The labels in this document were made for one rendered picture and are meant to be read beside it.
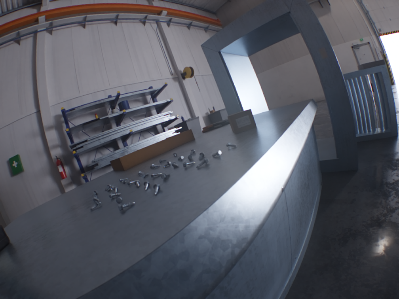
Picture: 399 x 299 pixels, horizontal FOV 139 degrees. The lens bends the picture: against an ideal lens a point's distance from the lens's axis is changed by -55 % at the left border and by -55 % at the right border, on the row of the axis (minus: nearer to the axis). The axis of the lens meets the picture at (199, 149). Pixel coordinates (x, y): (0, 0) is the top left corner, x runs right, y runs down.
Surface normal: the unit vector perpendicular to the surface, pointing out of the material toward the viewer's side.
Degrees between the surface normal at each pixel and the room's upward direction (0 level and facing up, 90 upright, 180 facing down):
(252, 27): 90
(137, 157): 90
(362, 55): 90
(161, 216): 0
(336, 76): 90
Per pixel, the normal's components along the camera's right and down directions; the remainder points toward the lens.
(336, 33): -0.70, 0.35
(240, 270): 0.66, -0.13
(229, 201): 0.48, -0.48
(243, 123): -0.11, 0.19
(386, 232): -0.34, -0.93
